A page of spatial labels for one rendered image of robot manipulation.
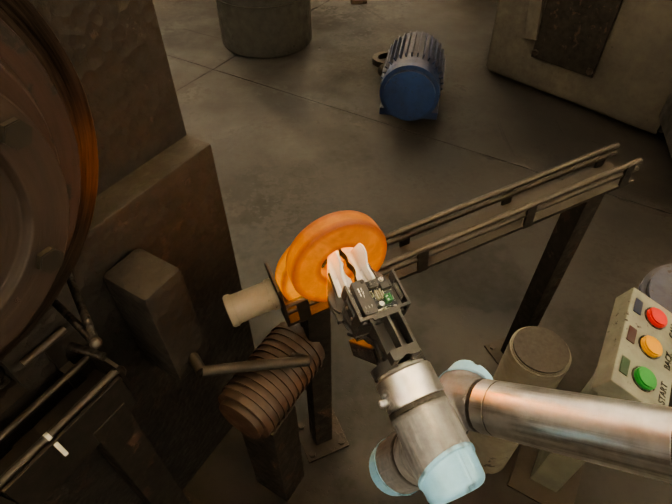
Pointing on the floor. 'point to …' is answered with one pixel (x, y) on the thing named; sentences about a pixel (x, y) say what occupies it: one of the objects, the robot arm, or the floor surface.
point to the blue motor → (413, 77)
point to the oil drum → (265, 26)
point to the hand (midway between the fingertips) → (337, 249)
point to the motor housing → (272, 408)
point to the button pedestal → (529, 465)
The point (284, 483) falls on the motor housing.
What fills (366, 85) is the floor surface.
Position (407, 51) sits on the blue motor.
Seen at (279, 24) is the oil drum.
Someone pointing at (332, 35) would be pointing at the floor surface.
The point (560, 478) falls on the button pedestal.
